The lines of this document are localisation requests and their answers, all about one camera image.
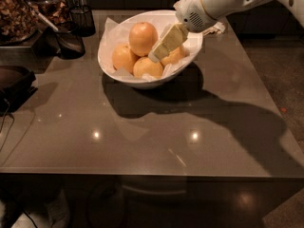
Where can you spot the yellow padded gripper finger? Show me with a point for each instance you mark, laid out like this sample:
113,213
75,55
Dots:
176,36

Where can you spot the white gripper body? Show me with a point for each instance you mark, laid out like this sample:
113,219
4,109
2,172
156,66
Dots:
192,12

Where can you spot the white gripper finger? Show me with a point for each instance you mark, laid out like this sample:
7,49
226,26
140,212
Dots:
160,49

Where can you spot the orange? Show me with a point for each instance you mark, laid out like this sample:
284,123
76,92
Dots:
142,38
124,57
145,66
174,56

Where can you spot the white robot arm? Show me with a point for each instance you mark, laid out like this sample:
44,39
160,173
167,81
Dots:
218,9

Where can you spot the white paper bowl liner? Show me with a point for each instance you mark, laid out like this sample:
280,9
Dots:
115,35

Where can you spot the white oval bowl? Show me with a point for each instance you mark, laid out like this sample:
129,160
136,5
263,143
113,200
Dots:
126,76

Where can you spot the folded paper napkin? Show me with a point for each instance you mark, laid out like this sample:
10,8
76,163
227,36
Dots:
217,28

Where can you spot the black mesh cup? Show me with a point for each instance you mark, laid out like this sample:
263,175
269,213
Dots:
83,18

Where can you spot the large glass snack jar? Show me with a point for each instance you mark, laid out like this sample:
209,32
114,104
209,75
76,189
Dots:
17,23

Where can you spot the dark tray device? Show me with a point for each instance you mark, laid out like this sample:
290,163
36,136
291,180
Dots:
15,87

